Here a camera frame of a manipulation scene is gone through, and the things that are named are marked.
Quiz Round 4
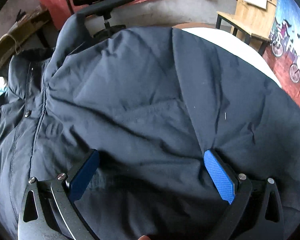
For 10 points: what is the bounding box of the blue cartoon bicycle curtain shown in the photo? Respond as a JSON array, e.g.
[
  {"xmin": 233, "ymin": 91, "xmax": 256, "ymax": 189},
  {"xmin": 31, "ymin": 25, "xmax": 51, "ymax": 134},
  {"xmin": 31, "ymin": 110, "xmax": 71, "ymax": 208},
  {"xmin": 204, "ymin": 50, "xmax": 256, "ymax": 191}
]
[{"xmin": 263, "ymin": 0, "xmax": 300, "ymax": 107}]

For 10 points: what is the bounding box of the white bed sheet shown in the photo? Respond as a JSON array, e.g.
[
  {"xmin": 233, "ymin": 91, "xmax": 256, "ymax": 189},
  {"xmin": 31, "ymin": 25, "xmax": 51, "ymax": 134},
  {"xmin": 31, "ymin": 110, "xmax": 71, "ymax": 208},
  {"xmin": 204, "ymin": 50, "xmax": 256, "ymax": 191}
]
[{"xmin": 182, "ymin": 27, "xmax": 282, "ymax": 88}]

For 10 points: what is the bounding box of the small wooden side table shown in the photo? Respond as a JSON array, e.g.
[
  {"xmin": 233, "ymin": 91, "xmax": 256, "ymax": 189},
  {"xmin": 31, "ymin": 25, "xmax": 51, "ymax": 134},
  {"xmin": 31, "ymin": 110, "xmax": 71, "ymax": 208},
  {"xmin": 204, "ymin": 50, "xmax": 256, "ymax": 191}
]
[{"xmin": 216, "ymin": 0, "xmax": 277, "ymax": 55}]

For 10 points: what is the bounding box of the black office chair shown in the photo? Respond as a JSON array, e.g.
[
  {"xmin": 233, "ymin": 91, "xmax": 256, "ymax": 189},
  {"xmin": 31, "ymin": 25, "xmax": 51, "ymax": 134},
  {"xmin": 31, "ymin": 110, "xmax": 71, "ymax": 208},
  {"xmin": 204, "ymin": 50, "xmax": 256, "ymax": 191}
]
[{"xmin": 60, "ymin": 0, "xmax": 138, "ymax": 40}]

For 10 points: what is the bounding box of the dark navy padded jacket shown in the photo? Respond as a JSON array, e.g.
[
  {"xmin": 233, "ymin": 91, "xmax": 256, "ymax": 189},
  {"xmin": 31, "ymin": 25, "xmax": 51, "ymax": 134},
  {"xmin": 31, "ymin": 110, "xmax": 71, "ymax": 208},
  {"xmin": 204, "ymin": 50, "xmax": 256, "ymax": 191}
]
[{"xmin": 0, "ymin": 15, "xmax": 300, "ymax": 239}]

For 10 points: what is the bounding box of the wooden desk with shelves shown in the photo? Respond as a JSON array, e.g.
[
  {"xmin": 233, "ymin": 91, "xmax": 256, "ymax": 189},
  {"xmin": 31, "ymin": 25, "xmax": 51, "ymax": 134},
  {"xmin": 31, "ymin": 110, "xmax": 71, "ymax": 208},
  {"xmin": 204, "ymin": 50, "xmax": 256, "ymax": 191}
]
[{"xmin": 0, "ymin": 5, "xmax": 51, "ymax": 71}]

